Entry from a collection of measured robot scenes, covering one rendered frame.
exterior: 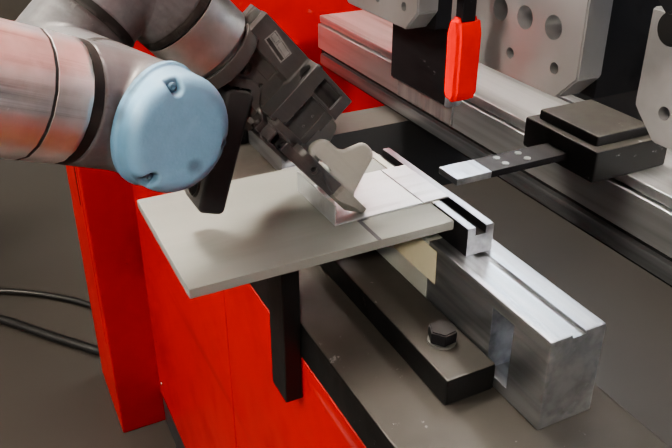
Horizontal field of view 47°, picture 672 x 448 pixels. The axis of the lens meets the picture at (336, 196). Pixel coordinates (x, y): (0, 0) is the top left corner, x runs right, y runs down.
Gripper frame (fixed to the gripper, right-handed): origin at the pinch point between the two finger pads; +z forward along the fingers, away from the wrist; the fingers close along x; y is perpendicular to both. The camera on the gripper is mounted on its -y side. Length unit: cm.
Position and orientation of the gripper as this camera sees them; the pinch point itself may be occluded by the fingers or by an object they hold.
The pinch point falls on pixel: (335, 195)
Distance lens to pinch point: 76.5
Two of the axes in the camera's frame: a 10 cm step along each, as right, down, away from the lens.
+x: -4.6, -4.1, 7.9
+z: 5.8, 5.4, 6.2
